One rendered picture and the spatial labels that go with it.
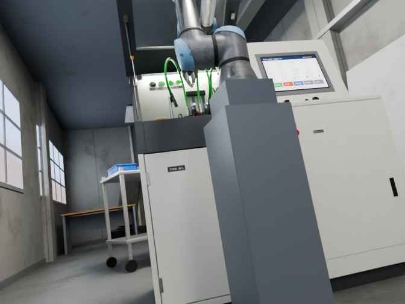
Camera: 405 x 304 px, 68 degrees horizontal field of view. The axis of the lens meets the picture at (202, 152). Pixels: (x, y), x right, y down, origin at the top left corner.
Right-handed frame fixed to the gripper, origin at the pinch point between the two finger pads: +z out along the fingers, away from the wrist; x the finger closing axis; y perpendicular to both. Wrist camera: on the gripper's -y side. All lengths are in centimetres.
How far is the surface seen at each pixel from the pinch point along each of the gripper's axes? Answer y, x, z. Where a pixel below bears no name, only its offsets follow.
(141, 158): 21, -34, 43
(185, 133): 21.5, -10.9, 33.5
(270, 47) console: -13, 62, -29
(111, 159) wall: -735, -117, -106
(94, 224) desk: -558, -151, 70
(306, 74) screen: -6, 80, -5
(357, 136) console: 22, 83, 46
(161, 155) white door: 22, -24, 43
